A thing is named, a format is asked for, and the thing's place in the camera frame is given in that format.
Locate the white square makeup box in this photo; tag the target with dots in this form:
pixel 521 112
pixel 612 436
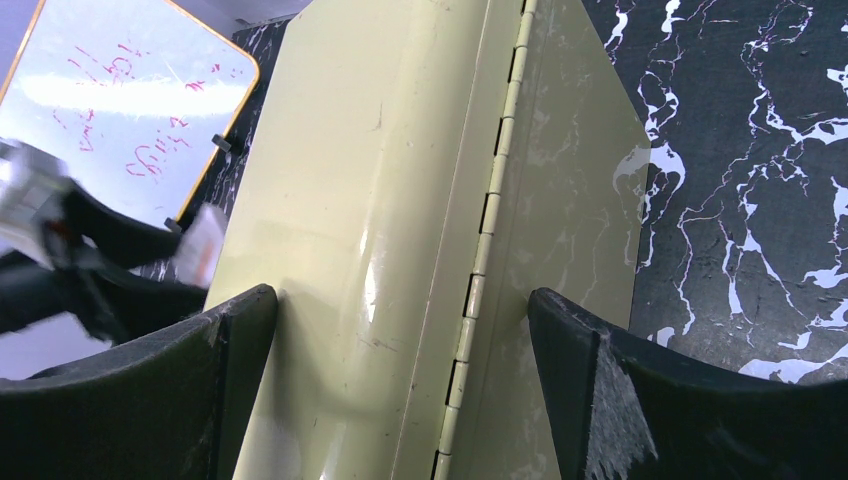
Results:
pixel 197 255

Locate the whiteboard with yellow frame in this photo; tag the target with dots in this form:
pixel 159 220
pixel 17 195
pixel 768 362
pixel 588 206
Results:
pixel 130 95

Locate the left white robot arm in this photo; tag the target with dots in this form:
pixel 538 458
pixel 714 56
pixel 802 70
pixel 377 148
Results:
pixel 30 293

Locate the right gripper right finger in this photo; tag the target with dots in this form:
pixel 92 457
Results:
pixel 622 407

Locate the green drawer cabinet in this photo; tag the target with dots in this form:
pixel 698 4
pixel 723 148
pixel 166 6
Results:
pixel 418 168

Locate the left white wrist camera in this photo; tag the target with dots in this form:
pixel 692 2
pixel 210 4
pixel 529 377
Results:
pixel 30 179

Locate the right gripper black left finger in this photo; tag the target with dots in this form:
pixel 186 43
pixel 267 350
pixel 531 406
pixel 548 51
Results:
pixel 173 404

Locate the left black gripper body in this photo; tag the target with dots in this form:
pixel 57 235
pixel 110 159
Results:
pixel 94 250

